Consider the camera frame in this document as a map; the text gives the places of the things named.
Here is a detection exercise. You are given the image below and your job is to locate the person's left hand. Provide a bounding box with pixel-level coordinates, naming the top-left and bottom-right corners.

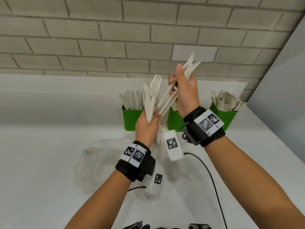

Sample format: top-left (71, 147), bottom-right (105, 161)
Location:
top-left (135, 109), bottom-right (164, 149)

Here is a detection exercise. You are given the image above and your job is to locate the person's right hand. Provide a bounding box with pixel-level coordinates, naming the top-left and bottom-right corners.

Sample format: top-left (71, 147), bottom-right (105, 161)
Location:
top-left (168, 64), bottom-right (200, 118)

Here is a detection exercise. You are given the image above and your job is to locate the handful of white plastic forks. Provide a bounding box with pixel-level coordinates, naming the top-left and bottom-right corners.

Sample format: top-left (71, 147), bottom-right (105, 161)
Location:
top-left (158, 52), bottom-right (202, 116)

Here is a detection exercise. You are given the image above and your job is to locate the handful of white plastic cutlery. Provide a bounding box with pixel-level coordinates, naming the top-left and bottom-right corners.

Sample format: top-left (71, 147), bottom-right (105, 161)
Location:
top-left (142, 74), bottom-right (163, 150)

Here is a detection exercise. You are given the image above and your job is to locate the bunch of white plastic knives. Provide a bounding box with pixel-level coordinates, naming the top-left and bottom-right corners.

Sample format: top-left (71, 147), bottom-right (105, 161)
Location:
top-left (118, 89), bottom-right (146, 111)

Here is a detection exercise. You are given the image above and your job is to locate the bunch of white plastic spoons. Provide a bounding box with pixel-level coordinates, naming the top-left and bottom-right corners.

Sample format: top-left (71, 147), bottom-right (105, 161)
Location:
top-left (211, 90), bottom-right (248, 112)

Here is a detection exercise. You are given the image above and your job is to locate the clear plastic bag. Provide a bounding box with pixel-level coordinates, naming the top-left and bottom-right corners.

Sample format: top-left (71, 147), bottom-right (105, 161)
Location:
top-left (74, 138), bottom-right (158, 193)

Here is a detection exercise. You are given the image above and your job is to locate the person's left forearm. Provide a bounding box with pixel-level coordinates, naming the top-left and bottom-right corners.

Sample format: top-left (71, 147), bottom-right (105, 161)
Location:
top-left (64, 170), bottom-right (132, 229)

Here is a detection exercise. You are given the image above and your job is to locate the person's right forearm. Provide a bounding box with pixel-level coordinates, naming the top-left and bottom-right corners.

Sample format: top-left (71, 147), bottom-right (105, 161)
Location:
top-left (204, 135), bottom-right (305, 229)

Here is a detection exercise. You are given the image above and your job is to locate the person's black clothing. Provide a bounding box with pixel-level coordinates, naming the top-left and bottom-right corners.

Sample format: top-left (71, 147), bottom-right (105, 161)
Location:
top-left (123, 221), bottom-right (213, 229)

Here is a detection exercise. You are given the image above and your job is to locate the black left wrist band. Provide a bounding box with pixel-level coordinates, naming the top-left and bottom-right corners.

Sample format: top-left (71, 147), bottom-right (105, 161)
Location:
top-left (115, 140), bottom-right (156, 182)

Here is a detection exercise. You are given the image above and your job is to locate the black wrist band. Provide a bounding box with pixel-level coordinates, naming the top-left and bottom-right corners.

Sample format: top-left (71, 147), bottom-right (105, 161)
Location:
top-left (115, 140), bottom-right (156, 182)
top-left (181, 106), bottom-right (226, 148)

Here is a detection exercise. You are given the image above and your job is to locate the black right wrist band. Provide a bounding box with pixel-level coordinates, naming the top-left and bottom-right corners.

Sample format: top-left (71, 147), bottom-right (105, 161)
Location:
top-left (181, 106), bottom-right (226, 148)

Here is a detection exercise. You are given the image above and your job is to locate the black harness buckle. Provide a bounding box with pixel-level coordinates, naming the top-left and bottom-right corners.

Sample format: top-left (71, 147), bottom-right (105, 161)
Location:
top-left (123, 221), bottom-right (143, 229)
top-left (188, 223), bottom-right (213, 229)

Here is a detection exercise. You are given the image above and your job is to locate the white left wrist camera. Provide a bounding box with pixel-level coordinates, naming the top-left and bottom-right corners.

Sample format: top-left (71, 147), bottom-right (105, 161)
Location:
top-left (146, 165), bottom-right (165, 196)

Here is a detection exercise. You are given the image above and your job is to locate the black right camera cable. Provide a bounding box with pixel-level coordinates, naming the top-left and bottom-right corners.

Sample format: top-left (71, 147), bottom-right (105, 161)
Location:
top-left (183, 152), bottom-right (228, 229)

